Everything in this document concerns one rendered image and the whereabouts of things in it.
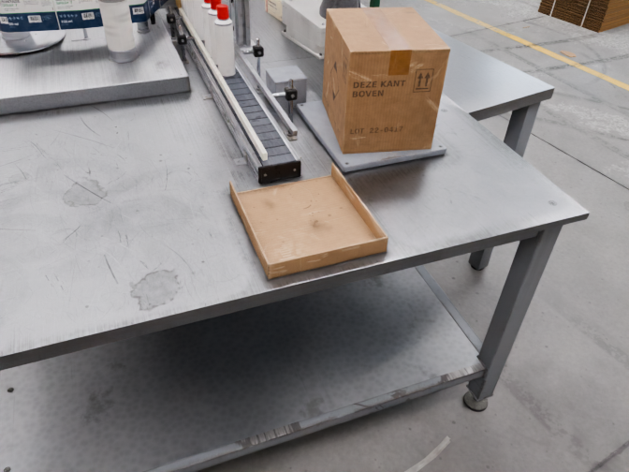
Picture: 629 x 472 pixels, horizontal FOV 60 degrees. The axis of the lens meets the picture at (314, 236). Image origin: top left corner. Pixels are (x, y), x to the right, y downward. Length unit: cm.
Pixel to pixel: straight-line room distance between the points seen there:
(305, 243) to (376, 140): 40
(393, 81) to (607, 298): 152
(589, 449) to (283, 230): 127
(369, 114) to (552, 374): 122
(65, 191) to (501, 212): 102
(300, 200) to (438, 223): 32
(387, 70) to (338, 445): 113
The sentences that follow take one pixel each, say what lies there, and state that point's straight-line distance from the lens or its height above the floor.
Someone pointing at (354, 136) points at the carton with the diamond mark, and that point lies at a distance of 141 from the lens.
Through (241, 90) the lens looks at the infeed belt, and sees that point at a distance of 168.
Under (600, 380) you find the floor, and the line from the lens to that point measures 224.
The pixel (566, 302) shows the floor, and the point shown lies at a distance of 245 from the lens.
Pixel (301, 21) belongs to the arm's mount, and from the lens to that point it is 210.
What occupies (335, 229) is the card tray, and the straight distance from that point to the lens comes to 120.
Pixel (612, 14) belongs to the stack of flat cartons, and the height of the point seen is 14.
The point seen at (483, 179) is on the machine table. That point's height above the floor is 83.
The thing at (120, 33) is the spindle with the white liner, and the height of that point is 97.
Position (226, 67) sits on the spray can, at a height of 91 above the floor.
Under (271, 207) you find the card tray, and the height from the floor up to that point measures 83.
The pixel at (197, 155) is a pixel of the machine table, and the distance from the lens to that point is 147.
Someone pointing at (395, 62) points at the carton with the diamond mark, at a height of 109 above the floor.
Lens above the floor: 159
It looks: 40 degrees down
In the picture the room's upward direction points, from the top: 3 degrees clockwise
